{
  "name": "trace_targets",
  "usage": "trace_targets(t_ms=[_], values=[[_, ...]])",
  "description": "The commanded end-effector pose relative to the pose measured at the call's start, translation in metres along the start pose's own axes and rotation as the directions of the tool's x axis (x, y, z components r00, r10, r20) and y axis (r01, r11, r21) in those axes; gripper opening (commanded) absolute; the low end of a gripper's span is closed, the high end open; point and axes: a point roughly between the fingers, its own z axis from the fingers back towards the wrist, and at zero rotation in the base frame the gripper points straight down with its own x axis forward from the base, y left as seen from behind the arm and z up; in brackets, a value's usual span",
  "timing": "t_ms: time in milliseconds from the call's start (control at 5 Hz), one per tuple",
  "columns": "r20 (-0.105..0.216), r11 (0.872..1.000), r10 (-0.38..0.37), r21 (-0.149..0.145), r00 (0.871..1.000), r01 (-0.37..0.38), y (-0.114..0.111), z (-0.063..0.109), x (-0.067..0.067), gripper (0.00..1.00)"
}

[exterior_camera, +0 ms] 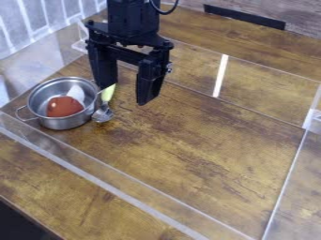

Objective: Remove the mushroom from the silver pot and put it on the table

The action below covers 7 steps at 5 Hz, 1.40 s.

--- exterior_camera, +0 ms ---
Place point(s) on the clear acrylic front barrier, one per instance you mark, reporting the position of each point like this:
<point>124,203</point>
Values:
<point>185,218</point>

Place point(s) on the black bar on table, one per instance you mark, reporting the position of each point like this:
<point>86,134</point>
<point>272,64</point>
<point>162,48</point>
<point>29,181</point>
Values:
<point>245,17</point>

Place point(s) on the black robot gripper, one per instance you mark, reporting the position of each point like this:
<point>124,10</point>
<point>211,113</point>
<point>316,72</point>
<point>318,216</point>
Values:
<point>129,38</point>

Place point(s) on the green handled metal spoon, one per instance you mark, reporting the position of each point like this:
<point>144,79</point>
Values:
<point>104,114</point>

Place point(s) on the clear acrylic triangular stand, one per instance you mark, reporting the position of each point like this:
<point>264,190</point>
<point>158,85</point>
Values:
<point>79,45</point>

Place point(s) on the clear acrylic right barrier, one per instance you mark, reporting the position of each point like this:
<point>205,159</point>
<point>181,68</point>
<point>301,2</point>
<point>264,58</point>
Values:
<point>296,216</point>

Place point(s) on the red white toy mushroom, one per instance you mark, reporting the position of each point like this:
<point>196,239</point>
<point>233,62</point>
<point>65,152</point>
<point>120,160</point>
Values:
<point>69,104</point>

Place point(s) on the clear acrylic barrier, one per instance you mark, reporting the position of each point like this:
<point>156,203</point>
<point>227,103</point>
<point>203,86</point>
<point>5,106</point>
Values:
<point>185,218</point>
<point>296,216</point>

